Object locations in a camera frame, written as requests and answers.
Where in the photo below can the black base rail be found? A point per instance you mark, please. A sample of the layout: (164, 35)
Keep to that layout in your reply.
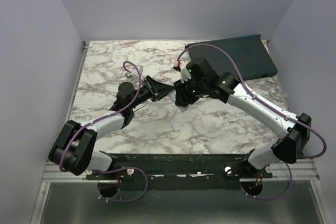
(179, 172)

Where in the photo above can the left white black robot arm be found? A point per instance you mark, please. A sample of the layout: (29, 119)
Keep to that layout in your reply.
(73, 149)

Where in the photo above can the white remote control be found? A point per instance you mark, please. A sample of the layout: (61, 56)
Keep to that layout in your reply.
(172, 96)

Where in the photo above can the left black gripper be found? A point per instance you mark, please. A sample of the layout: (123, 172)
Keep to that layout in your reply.
(157, 90)

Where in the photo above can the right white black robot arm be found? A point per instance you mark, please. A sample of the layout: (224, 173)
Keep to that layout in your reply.
(291, 130)

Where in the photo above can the aluminium extrusion rail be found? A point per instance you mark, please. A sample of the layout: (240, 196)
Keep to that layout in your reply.
(303, 169)

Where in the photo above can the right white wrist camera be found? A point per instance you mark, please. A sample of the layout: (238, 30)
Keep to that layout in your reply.
(184, 73)

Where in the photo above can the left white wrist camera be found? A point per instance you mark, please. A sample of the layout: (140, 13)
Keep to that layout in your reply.
(137, 74)

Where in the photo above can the white battery compartment cover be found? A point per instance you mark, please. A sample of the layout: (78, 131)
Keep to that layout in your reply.
(175, 125)

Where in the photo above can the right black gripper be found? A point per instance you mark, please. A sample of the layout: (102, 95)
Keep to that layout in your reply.
(182, 99)

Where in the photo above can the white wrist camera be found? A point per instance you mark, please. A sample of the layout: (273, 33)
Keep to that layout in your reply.
(137, 74)
(184, 73)

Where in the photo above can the dark green flat electronics box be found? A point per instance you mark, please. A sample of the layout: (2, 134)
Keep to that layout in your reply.
(248, 53)

